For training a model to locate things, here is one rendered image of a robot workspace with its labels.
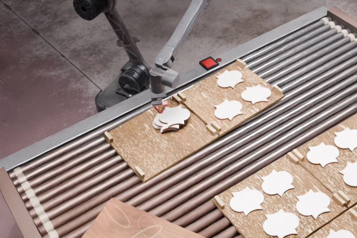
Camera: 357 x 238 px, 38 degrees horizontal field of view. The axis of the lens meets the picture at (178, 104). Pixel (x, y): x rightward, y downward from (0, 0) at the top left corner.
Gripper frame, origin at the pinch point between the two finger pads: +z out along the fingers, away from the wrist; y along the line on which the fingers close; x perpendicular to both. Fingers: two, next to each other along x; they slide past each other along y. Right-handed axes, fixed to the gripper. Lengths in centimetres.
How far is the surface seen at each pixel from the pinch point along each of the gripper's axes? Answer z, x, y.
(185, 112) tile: 8.0, -11.4, 1.1
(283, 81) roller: 14, -64, 22
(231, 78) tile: 11.8, -38.0, 26.1
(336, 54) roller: 14, -97, 38
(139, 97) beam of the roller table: 15.7, 9.4, 24.1
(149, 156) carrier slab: 14.0, 7.1, -17.6
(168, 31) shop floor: 105, -17, 205
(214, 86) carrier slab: 13.1, -28.7, 23.0
